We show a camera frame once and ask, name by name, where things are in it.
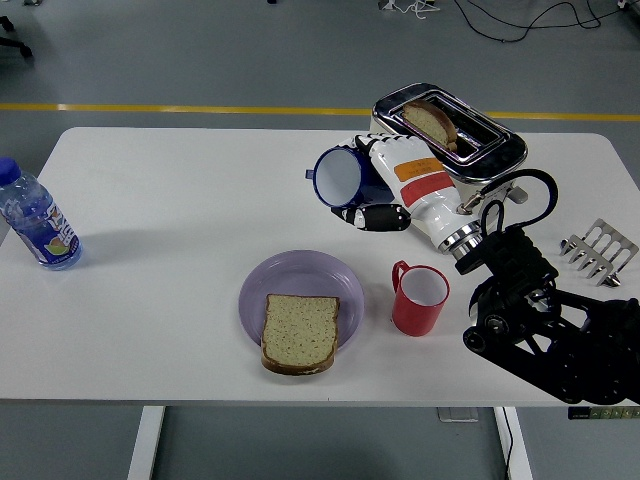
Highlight upright bread slice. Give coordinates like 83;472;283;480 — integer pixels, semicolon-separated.
401;99;458;152

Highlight blue-capped water bottle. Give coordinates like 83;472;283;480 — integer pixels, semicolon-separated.
0;157;84;272

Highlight grey under-table bracket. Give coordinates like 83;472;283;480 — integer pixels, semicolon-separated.
437;407;481;424

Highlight thin black table cable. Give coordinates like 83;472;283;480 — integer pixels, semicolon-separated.
501;407;516;480

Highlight black office chair base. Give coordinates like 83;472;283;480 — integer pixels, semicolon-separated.
0;16;34;60

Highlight metal toast rack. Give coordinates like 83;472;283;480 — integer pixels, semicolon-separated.
558;217;640;289

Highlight black table control panel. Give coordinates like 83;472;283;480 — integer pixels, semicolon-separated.
566;406;640;420

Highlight cream and chrome toaster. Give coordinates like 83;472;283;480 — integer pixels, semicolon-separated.
368;82;529;224

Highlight blue enamel mug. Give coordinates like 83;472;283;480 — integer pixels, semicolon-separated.
304;145;396;209

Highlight white table leg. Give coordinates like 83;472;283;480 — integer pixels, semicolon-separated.
126;405;167;480
493;405;534;480

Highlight purple round plate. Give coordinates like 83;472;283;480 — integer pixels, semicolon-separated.
237;249;366;357

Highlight red enamel mug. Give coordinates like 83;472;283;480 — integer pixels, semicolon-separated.
391;259;451;338

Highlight flat bread slice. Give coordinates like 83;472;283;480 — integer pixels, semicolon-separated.
259;293;341;376

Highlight white floor cable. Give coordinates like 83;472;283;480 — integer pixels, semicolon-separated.
378;0;441;21

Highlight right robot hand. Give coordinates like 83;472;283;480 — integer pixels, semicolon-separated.
330;132;474;251

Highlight black floor cable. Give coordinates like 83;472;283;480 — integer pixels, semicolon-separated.
452;0;621;44

